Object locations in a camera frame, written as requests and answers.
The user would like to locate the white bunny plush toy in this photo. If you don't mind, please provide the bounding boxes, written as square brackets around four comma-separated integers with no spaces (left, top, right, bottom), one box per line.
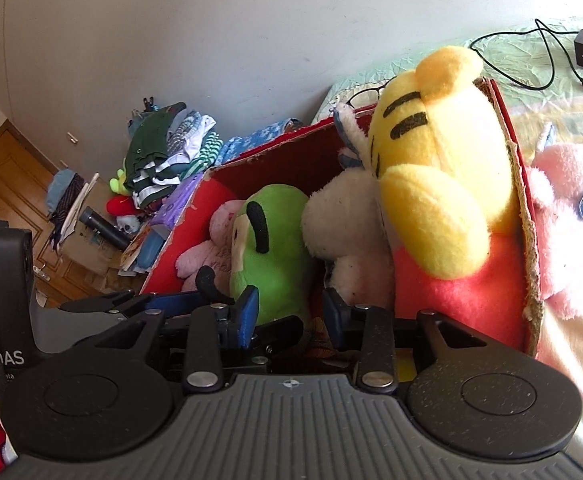
[301,103,395,309]

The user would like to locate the green pear plush toy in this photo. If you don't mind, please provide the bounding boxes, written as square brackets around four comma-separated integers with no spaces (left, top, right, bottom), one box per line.
[229,184,312,325]

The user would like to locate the pink teddy bear plush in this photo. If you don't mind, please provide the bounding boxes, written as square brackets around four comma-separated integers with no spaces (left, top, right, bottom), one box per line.
[175,200,244,296]

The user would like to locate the cardboard boxes on floor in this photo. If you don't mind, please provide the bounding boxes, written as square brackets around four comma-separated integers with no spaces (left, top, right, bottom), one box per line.
[60,179,133,292]

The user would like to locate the colourful picture book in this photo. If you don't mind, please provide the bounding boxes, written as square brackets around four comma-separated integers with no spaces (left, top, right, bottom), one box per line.
[118,223,151,275]

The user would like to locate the purple tissue pack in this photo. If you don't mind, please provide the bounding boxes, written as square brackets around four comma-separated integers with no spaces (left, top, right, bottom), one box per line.
[150,172,203,231]

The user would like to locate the black cylindrical bottle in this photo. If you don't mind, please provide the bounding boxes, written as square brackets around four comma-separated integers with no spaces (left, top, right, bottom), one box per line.
[78,207,132,252]

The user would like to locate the red cardboard box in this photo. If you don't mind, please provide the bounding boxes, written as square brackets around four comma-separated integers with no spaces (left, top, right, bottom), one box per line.
[142,79,543,356]

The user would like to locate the wooden door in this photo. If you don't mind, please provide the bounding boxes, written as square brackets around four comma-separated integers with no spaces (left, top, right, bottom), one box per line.
[0,122,99,307]

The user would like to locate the red white plush toy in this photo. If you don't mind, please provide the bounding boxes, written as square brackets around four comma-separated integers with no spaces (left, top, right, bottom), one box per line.
[106,195,142,235]

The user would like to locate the blue floral cloth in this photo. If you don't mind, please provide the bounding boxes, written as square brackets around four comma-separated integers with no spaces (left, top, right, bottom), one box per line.
[214,118,303,166]

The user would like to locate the pile of folded clothes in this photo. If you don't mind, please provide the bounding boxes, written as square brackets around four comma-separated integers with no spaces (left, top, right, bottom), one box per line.
[122,98,223,210]

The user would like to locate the neon green plush toy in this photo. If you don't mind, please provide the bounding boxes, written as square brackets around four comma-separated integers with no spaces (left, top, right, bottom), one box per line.
[109,167,131,196]

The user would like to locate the yellow tiger plush toy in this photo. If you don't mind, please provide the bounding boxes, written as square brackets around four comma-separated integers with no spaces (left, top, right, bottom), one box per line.
[369,46,528,350]

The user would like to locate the pink plush on bed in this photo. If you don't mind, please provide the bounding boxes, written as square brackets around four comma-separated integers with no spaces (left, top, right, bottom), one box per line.
[527,143,583,320]

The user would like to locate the floral bed sheet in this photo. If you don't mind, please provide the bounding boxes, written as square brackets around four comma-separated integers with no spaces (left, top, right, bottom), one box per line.
[311,16,583,478]

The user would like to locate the black frame eyeglasses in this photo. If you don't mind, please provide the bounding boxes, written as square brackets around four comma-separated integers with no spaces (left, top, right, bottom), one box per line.
[347,79,391,110]

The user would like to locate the black charger cable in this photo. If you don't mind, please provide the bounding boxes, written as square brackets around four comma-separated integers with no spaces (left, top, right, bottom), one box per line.
[468,18,583,94]

